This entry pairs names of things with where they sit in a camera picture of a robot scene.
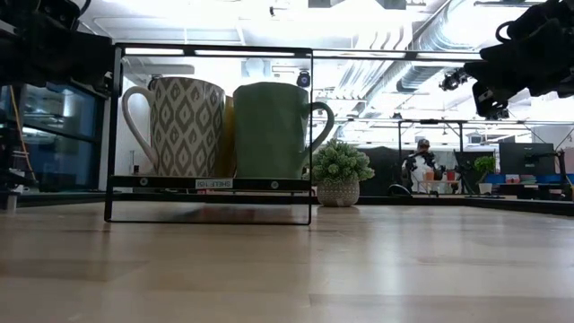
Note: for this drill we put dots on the grey diamond pattern mug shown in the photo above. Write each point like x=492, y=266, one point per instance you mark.
x=184, y=130

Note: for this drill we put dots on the small artificial potted plant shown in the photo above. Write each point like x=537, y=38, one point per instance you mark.
x=338, y=166

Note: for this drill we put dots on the mint green mug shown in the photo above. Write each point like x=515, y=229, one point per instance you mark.
x=269, y=134

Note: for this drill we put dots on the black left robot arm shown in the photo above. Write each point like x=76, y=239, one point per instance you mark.
x=40, y=13

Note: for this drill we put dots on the black ceiling spotlight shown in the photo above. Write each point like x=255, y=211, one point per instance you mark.
x=303, y=79
x=453, y=80

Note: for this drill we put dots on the dark computer monitor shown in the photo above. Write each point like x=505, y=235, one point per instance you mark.
x=527, y=159

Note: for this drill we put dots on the green leafy office plant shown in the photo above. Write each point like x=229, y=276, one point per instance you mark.
x=484, y=165

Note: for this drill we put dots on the person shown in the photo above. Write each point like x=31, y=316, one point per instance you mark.
x=421, y=166

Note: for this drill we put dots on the overhead light bar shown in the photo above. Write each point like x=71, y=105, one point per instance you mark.
x=381, y=55

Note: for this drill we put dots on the black fabric cover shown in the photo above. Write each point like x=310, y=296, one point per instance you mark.
x=385, y=170

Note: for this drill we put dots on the black metal frame stand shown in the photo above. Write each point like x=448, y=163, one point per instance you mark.
x=430, y=121

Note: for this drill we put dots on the black aluminium rig frame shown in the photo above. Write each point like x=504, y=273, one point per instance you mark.
x=67, y=197

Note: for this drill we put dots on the wooden shelf black metal frame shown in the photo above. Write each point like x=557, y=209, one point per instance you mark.
x=179, y=183

